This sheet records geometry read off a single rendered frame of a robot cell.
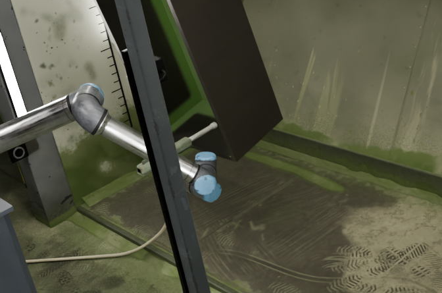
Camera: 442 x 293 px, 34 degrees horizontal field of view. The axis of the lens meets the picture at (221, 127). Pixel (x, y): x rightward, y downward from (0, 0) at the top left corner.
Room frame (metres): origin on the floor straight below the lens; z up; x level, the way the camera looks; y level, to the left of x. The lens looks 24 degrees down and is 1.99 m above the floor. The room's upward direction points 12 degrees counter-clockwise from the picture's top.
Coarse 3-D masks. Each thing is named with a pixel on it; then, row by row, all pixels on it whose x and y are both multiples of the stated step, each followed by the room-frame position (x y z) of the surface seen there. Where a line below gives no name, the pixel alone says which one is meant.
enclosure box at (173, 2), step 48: (96, 0) 3.37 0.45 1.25; (144, 0) 3.54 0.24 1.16; (192, 0) 2.96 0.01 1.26; (240, 0) 3.12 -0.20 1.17; (192, 48) 2.93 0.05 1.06; (240, 48) 3.09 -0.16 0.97; (192, 96) 3.64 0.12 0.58; (240, 96) 3.06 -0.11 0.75; (192, 144) 3.24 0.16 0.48; (240, 144) 3.02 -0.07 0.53
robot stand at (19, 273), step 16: (0, 208) 2.67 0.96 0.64; (0, 224) 2.63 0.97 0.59; (0, 240) 2.62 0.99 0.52; (16, 240) 2.68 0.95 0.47; (0, 256) 2.61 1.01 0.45; (16, 256) 2.65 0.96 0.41; (0, 272) 2.59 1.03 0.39; (16, 272) 2.63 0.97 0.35; (0, 288) 2.58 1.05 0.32; (16, 288) 2.62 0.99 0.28; (32, 288) 2.67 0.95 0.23
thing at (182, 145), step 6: (210, 126) 3.22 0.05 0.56; (216, 126) 3.24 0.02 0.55; (198, 132) 3.18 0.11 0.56; (204, 132) 3.19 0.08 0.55; (186, 138) 3.13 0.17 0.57; (192, 138) 3.14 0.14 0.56; (180, 144) 3.09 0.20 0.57; (186, 144) 3.10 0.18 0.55; (180, 150) 3.08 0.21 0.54; (144, 162) 2.97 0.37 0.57; (138, 168) 2.95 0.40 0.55; (144, 168) 2.94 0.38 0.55; (150, 168) 2.96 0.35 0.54; (144, 174) 2.94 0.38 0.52
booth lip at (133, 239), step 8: (80, 208) 3.65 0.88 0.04; (88, 216) 3.56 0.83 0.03; (96, 216) 3.52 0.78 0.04; (104, 224) 3.43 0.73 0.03; (112, 224) 3.40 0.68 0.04; (120, 232) 3.30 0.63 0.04; (128, 232) 3.28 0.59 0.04; (136, 240) 3.19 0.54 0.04; (144, 248) 3.13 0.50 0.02; (152, 248) 3.08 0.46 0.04; (160, 256) 3.01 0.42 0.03; (168, 256) 2.98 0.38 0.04; (208, 280) 2.72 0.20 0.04; (216, 280) 2.71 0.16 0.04; (216, 288) 2.67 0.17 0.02; (224, 288) 2.64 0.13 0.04
